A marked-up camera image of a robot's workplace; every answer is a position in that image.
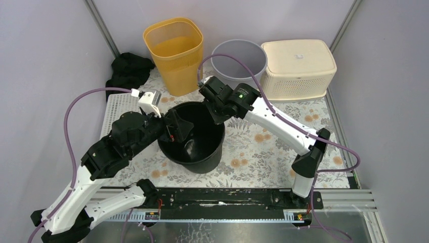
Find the white perforated plastic basket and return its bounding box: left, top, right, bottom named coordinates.
left=100, top=94, right=141, bottom=138

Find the grey bin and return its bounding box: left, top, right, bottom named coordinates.
left=210, top=39, right=268, bottom=89

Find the black crumpled cloth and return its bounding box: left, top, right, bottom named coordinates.
left=105, top=53, right=155, bottom=90

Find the cream large plastic basket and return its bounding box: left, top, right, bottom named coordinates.
left=260, top=39, right=337, bottom=101

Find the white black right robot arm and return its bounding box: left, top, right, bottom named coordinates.
left=198, top=76, right=330, bottom=209

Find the yellow perforated waste bin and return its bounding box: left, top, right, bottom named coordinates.
left=143, top=17, right=204, bottom=97

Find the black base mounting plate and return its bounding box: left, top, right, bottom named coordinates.
left=140, top=188, right=324, bottom=221

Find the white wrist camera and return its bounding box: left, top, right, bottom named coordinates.
left=197, top=75, right=213, bottom=88
left=131, top=89, right=161, bottom=118

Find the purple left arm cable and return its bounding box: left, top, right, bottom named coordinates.
left=26, top=87, right=137, bottom=243

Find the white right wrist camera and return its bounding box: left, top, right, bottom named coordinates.
left=197, top=75, right=213, bottom=88

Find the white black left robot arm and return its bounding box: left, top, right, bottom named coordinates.
left=31, top=109, right=194, bottom=242

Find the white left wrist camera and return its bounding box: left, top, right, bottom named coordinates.
left=131, top=89, right=161, bottom=118

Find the black bin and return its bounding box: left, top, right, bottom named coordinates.
left=158, top=102, right=225, bottom=174

